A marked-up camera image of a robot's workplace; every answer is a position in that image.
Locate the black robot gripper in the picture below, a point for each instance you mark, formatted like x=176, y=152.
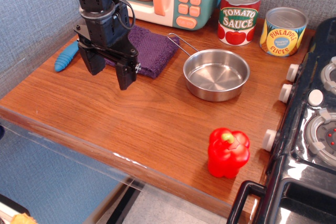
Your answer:
x=105, y=36

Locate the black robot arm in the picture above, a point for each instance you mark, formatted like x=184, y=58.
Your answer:
x=103, y=4

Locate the red toy bell pepper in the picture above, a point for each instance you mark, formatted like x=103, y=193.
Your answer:
x=228, y=152

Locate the purple folded towel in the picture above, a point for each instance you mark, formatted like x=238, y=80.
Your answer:
x=155, y=51

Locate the small steel pan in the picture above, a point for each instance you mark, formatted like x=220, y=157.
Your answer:
x=212, y=75

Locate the tomato sauce can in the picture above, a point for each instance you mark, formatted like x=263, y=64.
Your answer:
x=237, y=21

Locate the pineapple slices can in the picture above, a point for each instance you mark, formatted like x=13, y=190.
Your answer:
x=283, y=31

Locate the black toy stove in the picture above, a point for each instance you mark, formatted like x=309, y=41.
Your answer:
x=300, y=184

